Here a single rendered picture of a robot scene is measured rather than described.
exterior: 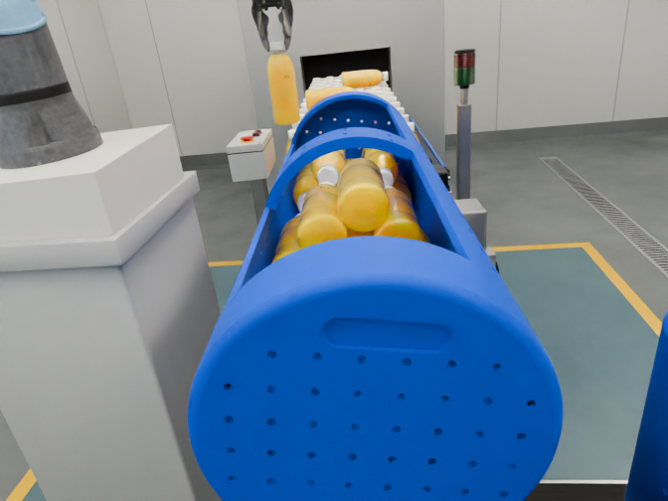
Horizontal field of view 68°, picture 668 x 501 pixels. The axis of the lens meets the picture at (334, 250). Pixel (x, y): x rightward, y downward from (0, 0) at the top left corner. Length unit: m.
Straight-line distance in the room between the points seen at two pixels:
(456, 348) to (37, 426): 0.81
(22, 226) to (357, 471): 0.57
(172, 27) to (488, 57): 3.19
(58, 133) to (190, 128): 5.01
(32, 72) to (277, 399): 0.61
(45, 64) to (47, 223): 0.23
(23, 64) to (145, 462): 0.65
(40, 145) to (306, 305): 0.59
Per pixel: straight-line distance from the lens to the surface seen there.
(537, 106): 5.63
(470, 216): 1.43
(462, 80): 1.62
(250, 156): 1.39
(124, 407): 0.90
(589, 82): 5.75
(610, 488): 1.68
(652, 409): 0.74
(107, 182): 0.73
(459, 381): 0.37
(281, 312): 0.33
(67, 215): 0.75
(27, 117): 0.84
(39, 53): 0.85
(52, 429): 1.01
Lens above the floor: 1.38
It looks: 25 degrees down
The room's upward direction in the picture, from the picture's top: 6 degrees counter-clockwise
